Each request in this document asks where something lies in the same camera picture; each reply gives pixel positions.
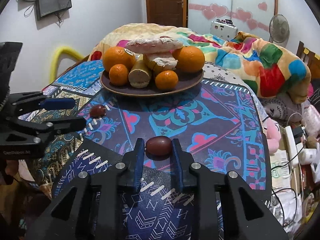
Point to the small tangerine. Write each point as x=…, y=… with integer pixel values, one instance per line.
x=166, y=80
x=118, y=75

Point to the standing fan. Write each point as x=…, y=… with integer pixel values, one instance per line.
x=278, y=28

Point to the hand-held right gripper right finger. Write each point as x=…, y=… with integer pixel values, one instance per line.
x=176, y=165

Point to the purple plate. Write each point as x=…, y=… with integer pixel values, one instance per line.
x=180, y=82

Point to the brown wooden door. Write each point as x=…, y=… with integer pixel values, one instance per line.
x=165, y=2

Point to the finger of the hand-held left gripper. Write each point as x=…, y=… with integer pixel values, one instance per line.
x=70, y=125
x=60, y=103

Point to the small black monitor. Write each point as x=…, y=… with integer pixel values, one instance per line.
x=53, y=3

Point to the blue patterned mat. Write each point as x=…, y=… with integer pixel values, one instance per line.
x=190, y=120

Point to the large peeled pomelo segment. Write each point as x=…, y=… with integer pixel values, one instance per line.
x=155, y=45

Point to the large orange with sticker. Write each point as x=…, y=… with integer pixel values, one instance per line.
x=116, y=60

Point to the small peeled pomelo segment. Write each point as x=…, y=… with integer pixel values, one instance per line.
x=163, y=58

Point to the pink bag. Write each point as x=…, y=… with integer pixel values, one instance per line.
x=312, y=120

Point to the round paper cup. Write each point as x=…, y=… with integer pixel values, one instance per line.
x=308, y=203

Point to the yellow foam tube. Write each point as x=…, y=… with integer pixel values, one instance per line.
x=65, y=50

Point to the wooden headboard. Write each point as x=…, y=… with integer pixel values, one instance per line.
x=303, y=52

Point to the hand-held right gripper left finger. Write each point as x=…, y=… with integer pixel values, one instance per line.
x=138, y=165

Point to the dark red date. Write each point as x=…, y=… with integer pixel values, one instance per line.
x=97, y=110
x=158, y=146

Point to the grey plush cushion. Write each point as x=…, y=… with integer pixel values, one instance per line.
x=280, y=107

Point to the colourful patchwork blanket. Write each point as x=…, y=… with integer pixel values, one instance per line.
x=250, y=62

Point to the white power strip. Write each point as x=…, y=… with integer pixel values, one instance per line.
x=291, y=145

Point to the large plain orange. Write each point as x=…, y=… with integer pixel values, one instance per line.
x=190, y=58

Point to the pink plush toy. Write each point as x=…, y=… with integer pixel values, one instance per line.
x=272, y=132

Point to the white hard case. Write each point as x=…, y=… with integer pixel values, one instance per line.
x=222, y=30

